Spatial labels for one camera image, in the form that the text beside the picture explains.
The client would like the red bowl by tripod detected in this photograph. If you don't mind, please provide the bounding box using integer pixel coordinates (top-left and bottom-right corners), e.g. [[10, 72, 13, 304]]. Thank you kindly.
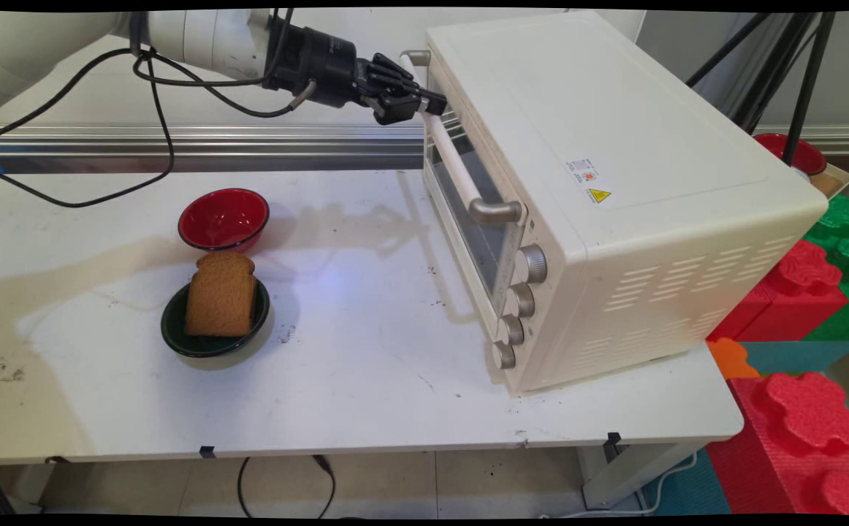
[[753, 133, 828, 177]]

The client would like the oven glass door with handle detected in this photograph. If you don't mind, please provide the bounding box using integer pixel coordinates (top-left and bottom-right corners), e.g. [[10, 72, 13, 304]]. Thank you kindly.
[[400, 50, 530, 315]]

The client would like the red bowl with black rim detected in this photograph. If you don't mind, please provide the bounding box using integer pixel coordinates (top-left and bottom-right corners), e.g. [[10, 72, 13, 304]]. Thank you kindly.
[[178, 188, 271, 253]]

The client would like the cream toaster oven body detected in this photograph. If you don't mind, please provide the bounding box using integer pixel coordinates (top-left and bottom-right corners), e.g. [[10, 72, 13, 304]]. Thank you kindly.
[[424, 10, 831, 396]]

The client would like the small red foam block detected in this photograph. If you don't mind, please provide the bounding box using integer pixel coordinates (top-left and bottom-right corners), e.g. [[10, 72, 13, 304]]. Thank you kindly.
[[707, 240, 849, 343]]

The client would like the aluminium rail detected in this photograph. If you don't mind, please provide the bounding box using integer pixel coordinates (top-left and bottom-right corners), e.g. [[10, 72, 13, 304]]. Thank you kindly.
[[0, 124, 849, 173]]

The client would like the large red foam block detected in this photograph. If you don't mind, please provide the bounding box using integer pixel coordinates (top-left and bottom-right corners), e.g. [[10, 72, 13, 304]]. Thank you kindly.
[[705, 372, 849, 517]]

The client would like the black cable under table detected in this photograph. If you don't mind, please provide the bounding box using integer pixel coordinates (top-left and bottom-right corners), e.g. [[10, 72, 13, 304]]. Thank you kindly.
[[236, 456, 338, 520]]

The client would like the teal foam floor mat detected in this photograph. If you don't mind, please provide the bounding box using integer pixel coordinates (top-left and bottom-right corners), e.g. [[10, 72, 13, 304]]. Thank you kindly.
[[639, 446, 733, 517]]

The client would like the teal foam block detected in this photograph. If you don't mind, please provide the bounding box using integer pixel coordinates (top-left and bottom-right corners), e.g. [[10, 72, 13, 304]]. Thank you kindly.
[[742, 339, 849, 378]]

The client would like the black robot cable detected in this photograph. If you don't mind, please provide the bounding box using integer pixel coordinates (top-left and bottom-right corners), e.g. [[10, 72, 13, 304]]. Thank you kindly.
[[0, 9, 319, 210]]

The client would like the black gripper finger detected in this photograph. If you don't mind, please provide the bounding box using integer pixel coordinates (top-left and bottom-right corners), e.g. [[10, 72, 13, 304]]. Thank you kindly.
[[368, 53, 427, 96], [372, 92, 449, 126]]

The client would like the green foam block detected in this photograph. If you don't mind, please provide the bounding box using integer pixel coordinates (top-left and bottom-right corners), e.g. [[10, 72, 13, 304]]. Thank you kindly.
[[803, 194, 849, 344]]

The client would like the white label sticker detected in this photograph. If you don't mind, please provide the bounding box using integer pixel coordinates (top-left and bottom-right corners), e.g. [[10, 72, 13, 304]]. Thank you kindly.
[[566, 157, 601, 186]]

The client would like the white table leg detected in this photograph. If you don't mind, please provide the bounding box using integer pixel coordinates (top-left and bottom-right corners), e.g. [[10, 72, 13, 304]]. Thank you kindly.
[[577, 437, 712, 511]]

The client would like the brown bread slice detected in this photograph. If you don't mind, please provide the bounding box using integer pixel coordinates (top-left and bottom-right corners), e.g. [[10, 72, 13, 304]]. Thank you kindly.
[[185, 251, 258, 338]]

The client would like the white floor cable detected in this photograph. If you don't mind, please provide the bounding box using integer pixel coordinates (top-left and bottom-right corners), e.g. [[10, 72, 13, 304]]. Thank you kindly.
[[540, 451, 700, 519]]

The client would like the beige tray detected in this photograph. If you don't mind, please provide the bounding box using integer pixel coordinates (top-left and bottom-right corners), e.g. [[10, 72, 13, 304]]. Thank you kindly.
[[807, 162, 849, 200]]

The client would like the orange foam block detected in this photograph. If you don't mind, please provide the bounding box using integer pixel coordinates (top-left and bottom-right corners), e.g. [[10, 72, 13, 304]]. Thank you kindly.
[[706, 337, 762, 381]]

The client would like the black tripod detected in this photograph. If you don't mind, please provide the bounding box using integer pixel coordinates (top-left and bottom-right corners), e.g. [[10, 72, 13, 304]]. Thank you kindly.
[[686, 11, 837, 167]]

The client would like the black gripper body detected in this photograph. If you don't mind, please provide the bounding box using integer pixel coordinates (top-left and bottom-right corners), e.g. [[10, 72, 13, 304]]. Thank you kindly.
[[264, 26, 376, 110]]

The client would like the dark green bowl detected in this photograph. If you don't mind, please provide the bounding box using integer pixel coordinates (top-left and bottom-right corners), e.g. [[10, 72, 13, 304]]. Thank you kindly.
[[161, 278, 272, 359]]

